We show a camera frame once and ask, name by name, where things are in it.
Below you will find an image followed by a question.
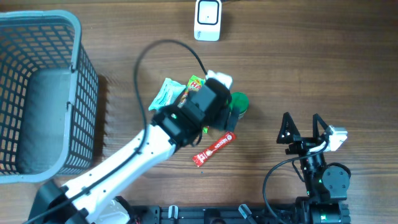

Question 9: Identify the green lid white jar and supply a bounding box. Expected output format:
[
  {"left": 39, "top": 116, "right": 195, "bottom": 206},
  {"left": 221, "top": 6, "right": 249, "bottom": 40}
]
[{"left": 229, "top": 92, "right": 249, "bottom": 119}]

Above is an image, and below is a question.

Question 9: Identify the grey plastic shopping basket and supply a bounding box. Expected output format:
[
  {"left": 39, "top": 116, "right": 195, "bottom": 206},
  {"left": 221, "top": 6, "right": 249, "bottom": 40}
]
[{"left": 1, "top": 10, "right": 99, "bottom": 184}]

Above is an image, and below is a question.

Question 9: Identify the green gummy candy bag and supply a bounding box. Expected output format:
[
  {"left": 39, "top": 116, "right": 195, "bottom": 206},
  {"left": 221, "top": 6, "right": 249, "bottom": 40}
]
[{"left": 177, "top": 75, "right": 209, "bottom": 134}]

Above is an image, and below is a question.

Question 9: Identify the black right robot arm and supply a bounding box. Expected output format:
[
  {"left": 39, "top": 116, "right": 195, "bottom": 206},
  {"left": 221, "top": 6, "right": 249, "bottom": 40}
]
[{"left": 277, "top": 112, "right": 351, "bottom": 224}]

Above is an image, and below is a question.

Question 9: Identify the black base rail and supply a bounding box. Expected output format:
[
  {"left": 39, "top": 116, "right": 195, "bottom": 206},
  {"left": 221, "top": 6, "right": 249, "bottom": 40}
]
[{"left": 102, "top": 198, "right": 351, "bottom": 224}]

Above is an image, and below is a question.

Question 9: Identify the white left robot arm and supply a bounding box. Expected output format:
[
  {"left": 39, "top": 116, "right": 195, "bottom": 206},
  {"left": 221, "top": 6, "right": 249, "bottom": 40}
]
[{"left": 28, "top": 73, "right": 233, "bottom": 223}]

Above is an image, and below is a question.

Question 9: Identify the light teal tissue pack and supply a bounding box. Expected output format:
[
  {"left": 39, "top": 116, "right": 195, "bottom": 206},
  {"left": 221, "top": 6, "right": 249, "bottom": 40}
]
[{"left": 149, "top": 78, "right": 186, "bottom": 111}]

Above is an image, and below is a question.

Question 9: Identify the red coffee stick sachet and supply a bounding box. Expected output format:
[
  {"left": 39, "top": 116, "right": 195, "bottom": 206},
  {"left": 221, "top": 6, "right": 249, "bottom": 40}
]
[{"left": 192, "top": 131, "right": 236, "bottom": 167}]

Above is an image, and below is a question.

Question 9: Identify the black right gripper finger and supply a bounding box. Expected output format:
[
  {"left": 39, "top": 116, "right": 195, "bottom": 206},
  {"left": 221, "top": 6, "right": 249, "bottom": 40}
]
[
  {"left": 276, "top": 112, "right": 301, "bottom": 144},
  {"left": 312, "top": 113, "right": 330, "bottom": 139}
]

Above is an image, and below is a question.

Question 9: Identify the white barcode scanner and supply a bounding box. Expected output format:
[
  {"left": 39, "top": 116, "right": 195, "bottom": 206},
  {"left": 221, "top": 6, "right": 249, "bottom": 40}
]
[{"left": 194, "top": 0, "right": 222, "bottom": 42}]

